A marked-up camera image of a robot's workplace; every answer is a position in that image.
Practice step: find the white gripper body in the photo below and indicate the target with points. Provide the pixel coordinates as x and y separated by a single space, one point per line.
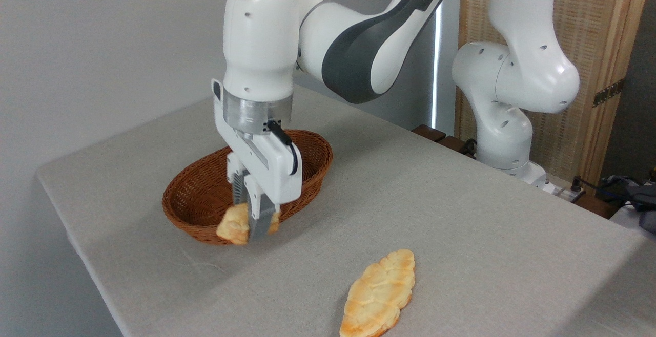
279 173

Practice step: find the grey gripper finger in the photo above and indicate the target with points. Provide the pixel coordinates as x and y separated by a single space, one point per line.
240 188
260 219

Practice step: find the round layered bread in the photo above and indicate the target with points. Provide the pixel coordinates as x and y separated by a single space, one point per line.
233 224

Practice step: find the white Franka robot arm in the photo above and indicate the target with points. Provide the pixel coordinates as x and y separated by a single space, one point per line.
261 45

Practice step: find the brown wicker basket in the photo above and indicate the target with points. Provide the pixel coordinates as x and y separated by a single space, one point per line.
312 158

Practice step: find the long braided bread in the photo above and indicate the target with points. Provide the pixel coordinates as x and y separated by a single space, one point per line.
379 296

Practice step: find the vertical white light strip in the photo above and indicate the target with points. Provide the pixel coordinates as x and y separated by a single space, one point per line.
436 70

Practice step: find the grey tablecloth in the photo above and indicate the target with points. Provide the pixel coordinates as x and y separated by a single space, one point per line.
461 224

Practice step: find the white power strip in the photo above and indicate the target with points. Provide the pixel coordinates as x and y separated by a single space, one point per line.
561 191

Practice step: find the metal screen hinge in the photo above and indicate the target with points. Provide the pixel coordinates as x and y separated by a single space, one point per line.
609 92

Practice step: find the dark grey bag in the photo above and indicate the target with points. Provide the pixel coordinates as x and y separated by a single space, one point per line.
633 193

